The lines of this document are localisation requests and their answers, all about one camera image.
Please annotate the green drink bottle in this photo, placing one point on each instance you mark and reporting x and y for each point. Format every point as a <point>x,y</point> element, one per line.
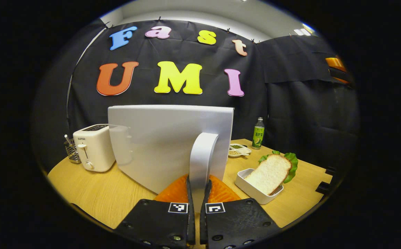
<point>258,136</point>

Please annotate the toy bread slice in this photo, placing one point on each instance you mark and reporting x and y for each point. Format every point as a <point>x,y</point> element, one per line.
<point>268,173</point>

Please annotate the white divided grain dish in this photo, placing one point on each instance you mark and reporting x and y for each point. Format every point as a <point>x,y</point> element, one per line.
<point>243,150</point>

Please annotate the small ceiling light panel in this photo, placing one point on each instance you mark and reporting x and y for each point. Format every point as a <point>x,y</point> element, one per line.
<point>302,31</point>

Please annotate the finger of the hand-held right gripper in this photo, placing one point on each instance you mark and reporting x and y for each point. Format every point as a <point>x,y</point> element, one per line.
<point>340,76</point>
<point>335,64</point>

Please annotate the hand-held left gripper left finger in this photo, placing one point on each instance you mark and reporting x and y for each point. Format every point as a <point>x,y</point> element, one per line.
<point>190,224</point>

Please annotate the white microwave oven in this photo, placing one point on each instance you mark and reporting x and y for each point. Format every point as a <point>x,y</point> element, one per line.
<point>169,138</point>

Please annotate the white rectangular tray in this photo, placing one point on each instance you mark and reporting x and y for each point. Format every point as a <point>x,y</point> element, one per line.
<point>252,193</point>

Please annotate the white toaster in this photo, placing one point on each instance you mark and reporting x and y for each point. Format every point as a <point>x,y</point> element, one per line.
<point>96,148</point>

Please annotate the black table edge bracket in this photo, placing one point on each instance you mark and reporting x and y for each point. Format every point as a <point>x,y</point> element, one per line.
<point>323,187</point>
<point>330,171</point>

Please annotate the green lettuce leaf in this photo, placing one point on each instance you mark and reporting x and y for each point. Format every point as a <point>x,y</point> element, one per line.
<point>293,166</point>

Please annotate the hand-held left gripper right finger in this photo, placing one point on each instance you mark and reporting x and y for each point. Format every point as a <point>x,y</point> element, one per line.
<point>204,224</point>

